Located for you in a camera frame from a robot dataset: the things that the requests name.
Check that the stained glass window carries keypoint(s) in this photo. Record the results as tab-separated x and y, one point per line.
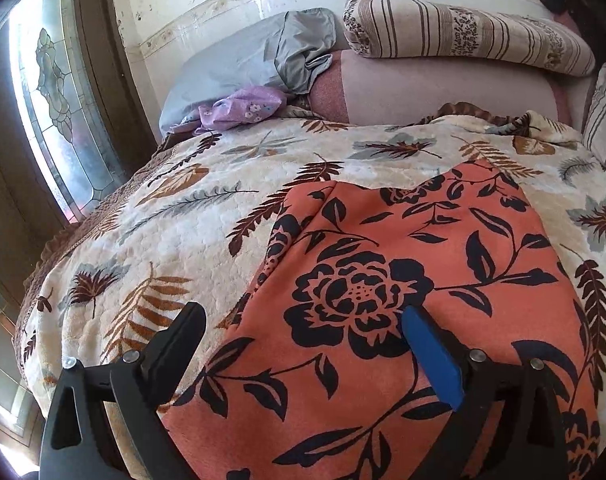
58	85

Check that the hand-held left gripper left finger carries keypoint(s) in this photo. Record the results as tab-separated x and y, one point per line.
183	337

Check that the striped rolled bolster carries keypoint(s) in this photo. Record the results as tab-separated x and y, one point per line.
458	30

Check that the pink headboard cushion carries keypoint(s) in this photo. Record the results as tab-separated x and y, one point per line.
408	90

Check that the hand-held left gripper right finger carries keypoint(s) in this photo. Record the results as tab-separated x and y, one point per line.
433	355

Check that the black jacket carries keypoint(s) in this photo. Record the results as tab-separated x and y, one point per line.
558	2

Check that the grey-blue cloth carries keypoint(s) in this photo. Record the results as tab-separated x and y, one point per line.
223	70

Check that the leaf print blanket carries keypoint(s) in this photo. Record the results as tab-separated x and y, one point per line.
183	220

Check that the purple floral cloth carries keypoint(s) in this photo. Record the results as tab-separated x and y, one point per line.
243	107

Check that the orange floral garment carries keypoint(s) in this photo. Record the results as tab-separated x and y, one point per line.
383	240

